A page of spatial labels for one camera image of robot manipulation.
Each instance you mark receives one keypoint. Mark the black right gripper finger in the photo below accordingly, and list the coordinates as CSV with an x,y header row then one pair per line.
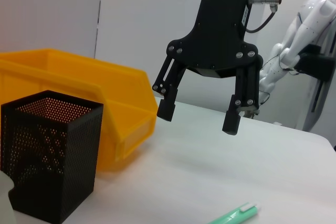
x,y
231,124
166,108

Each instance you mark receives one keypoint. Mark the yellow plastic storage bin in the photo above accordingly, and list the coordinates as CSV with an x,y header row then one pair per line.
x,y
78,77

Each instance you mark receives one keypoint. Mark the black humanoid support bracket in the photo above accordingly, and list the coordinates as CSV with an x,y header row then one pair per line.
x,y
315,64

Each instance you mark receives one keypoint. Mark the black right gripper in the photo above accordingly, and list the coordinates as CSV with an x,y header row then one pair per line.
x,y
220,37

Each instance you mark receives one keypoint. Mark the black mesh pen holder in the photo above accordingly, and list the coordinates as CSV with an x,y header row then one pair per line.
x,y
65,182

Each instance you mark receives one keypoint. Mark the pale green wavy glass bowl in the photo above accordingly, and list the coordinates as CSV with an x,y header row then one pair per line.
x,y
5,203

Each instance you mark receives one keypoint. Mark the white humanoid robot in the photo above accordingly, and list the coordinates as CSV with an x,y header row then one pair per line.
x,y
307,24

